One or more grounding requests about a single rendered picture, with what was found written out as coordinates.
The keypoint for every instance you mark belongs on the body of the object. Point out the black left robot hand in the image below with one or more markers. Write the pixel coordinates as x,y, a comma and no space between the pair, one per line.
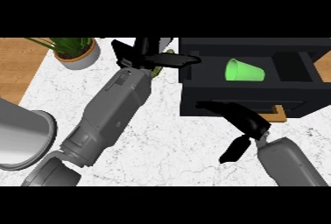
165,59

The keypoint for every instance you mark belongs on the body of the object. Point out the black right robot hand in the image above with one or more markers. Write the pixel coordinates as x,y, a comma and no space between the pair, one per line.
245,118

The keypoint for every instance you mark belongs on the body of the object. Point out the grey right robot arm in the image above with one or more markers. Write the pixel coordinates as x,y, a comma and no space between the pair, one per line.
288,163

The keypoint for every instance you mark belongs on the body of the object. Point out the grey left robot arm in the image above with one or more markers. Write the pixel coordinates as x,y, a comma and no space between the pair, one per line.
110,108

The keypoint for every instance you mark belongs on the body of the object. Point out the black drawer front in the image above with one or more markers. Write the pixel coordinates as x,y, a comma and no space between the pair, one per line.
207,96

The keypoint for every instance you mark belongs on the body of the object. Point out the green cup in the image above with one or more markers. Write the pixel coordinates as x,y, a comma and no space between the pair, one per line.
242,71

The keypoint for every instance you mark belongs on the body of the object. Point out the black open drawer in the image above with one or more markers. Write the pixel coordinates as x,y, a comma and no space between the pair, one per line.
292,67

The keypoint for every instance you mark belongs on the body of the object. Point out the yellow-green vegetable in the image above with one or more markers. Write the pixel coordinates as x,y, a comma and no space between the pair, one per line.
156,71

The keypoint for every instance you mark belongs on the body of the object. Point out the potted green plant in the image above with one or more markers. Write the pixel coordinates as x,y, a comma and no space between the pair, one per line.
75,54

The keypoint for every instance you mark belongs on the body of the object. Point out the steel pot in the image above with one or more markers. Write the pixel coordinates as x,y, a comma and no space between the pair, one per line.
20,137

